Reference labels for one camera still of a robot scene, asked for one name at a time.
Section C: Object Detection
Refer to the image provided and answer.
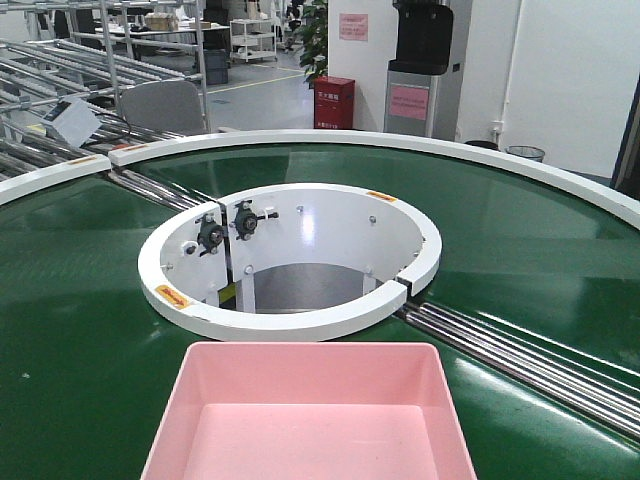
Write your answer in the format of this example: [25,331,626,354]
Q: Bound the pink plastic bin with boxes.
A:
[142,342,475,479]

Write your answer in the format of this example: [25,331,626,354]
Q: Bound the red fire extinguisher cabinet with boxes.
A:
[313,76,355,130]

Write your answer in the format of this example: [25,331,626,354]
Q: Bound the green potted plant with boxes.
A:
[298,0,329,87]

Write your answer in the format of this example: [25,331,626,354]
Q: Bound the grey water dispenser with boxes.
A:
[384,1,472,141]

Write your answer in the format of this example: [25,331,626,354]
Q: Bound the white wheeled cart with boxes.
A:
[229,19,277,63]

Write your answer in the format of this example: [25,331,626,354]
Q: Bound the white outer conveyor rim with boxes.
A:
[1,129,639,228]

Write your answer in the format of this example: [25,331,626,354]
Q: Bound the green circular conveyor belt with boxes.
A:
[1,144,639,479]

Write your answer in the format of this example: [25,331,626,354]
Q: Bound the grey control box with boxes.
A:
[42,97,101,147]

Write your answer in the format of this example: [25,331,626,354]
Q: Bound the steel conveyor rollers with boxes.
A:
[397,302,639,442]

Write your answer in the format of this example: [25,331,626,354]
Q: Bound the metal roller conveyor rack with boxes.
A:
[1,30,207,181]

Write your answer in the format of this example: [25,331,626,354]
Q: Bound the white inner conveyor ring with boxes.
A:
[137,182,444,343]

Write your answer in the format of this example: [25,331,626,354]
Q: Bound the black bearing mount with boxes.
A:
[195,200,279,256]

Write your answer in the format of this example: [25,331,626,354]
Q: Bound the pink wall notice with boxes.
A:
[339,13,369,42]

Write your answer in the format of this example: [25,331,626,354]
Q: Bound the wire mesh waste basket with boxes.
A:
[505,145,545,163]

